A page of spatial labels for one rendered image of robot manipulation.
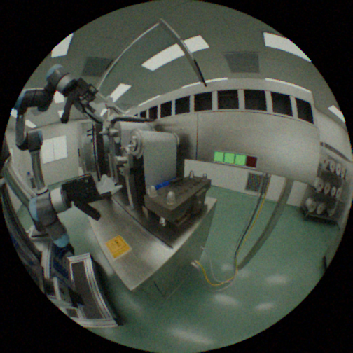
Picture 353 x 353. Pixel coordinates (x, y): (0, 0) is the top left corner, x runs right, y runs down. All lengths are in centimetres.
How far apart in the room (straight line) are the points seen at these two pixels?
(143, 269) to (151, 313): 92
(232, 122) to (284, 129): 28
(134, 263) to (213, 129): 70
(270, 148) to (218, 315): 137
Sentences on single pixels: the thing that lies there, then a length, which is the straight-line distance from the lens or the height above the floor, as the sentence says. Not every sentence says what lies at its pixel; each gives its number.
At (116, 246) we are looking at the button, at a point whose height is 92.
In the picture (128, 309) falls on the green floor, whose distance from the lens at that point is 131.
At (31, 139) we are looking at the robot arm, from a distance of 86.
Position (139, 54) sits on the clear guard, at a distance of 87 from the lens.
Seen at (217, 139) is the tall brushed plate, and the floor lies 128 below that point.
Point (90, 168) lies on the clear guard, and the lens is 144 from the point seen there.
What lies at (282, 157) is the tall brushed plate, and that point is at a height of 123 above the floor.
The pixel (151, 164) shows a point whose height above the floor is 115.
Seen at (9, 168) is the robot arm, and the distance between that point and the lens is 54.
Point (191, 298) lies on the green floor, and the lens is 126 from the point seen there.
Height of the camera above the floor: 124
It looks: 18 degrees down
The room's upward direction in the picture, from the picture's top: 1 degrees clockwise
